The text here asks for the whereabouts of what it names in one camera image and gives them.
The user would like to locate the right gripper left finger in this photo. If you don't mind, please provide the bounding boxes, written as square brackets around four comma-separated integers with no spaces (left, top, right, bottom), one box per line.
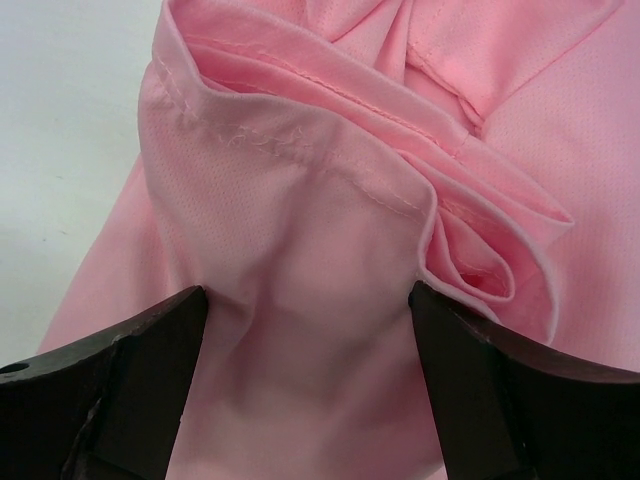
[1,286,208,480]

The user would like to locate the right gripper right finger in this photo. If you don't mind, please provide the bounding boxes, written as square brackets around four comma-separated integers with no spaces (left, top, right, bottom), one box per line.
[409,282,639,480]

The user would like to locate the pink t-shirt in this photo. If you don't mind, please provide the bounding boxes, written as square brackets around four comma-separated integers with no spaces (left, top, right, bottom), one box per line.
[41,1,639,479]

